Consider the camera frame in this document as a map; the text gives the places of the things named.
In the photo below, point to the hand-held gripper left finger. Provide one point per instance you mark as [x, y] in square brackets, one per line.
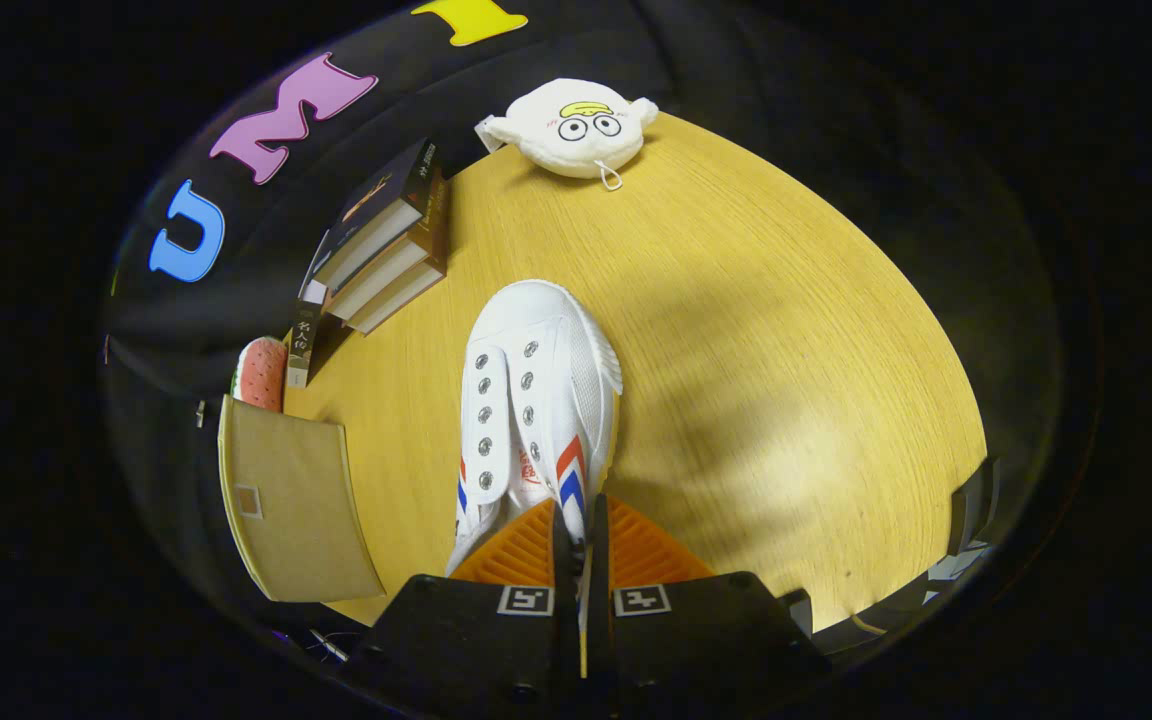
[566, 570]

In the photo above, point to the beige fabric storage box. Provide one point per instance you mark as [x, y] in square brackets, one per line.
[296, 510]

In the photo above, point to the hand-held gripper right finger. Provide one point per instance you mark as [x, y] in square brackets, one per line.
[599, 560]

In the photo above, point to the thin brown book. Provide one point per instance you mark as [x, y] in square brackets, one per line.
[401, 300]

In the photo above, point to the white plush toy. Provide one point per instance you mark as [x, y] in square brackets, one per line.
[576, 130]

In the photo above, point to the watermelon slice toy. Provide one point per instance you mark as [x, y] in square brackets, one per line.
[261, 375]

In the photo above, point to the black hardcover book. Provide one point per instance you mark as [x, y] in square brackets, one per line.
[376, 205]

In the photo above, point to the white portrait cover book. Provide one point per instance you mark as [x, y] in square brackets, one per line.
[303, 345]

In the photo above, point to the white canvas shoe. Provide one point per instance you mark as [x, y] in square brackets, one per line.
[546, 380]

